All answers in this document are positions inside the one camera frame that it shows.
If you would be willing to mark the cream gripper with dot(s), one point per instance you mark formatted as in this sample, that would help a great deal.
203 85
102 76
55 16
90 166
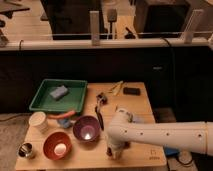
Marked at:
116 152

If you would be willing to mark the dark purple grape bunch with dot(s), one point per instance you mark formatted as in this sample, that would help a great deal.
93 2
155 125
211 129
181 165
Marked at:
109 151

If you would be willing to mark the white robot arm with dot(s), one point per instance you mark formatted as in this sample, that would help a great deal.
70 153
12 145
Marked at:
195 137

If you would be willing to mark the purple bowl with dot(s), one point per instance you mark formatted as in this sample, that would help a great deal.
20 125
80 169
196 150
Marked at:
86 128

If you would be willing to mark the blue crumpled cloth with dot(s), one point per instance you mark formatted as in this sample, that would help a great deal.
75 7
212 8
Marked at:
140 119

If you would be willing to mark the blue box on floor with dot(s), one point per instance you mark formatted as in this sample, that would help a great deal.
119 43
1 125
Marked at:
171 151

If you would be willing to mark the orange red bowl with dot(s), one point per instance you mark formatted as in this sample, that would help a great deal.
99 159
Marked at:
57 146

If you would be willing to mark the orange carrot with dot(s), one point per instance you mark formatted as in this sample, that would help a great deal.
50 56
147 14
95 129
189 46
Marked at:
61 116

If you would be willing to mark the small blue toy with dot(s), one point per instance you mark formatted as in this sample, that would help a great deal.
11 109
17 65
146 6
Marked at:
64 123

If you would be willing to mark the black rectangular block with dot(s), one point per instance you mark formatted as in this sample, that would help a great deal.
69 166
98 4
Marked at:
131 91

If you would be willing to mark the yellow green utensil pieces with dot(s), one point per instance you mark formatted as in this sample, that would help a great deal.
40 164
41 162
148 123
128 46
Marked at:
116 88

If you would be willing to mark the grey blue sponge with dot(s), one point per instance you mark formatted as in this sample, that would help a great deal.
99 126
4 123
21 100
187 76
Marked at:
59 92

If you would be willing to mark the green plastic tray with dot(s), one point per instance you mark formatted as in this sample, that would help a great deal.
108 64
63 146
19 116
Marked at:
73 100

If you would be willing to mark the white paper cup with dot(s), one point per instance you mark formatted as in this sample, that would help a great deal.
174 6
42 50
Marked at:
39 121

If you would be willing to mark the small metal cup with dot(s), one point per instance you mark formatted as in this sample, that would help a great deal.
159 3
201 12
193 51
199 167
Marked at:
26 151

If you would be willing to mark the black handled peeler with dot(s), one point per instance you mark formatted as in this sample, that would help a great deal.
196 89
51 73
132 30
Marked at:
101 100

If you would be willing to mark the right grey post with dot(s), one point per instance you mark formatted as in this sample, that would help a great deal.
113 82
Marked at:
195 18

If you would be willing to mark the grey post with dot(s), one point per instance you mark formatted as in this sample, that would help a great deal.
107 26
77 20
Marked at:
195 18
94 28

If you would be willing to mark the left grey post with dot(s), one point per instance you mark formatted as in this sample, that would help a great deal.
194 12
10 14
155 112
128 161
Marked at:
94 28

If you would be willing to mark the white horizontal rail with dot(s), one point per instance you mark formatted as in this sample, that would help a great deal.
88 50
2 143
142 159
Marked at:
102 44

